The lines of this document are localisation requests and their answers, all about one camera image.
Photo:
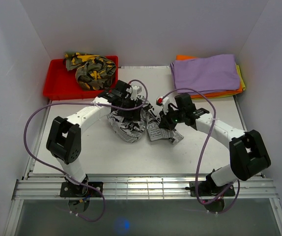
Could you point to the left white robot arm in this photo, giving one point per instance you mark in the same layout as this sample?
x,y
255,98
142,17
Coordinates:
x,y
65,137

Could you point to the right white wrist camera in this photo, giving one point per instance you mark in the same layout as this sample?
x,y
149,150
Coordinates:
x,y
163,101

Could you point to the red plastic bin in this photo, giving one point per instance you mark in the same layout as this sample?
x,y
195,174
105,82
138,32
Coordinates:
x,y
61,84

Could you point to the folded yellow trousers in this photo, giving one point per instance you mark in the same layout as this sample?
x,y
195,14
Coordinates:
x,y
243,86

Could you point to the folded orange trousers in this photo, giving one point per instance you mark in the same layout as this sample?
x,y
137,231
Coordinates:
x,y
217,94

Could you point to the aluminium mounting rail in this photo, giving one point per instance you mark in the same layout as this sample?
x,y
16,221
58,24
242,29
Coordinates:
x,y
138,188

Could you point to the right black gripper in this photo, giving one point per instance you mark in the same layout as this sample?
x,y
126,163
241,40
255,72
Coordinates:
x,y
164,123

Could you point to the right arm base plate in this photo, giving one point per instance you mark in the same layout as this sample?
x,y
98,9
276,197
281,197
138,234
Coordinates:
x,y
206,190

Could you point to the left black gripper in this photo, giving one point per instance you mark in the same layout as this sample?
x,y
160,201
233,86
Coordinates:
x,y
135,112

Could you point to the newspaper print trousers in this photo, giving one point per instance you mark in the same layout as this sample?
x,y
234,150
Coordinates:
x,y
131,131

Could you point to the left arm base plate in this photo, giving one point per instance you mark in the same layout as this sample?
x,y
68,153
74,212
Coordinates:
x,y
70,190

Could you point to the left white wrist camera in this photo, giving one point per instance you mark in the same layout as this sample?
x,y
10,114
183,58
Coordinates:
x,y
134,91

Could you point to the camouflage trousers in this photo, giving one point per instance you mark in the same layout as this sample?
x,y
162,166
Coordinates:
x,y
92,72

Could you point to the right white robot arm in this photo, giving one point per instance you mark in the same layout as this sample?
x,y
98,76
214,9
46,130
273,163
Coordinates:
x,y
248,155

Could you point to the folded purple trousers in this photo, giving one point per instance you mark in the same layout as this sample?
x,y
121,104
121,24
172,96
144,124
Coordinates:
x,y
205,73

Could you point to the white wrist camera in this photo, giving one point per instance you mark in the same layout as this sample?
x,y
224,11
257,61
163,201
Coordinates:
x,y
134,91
163,101

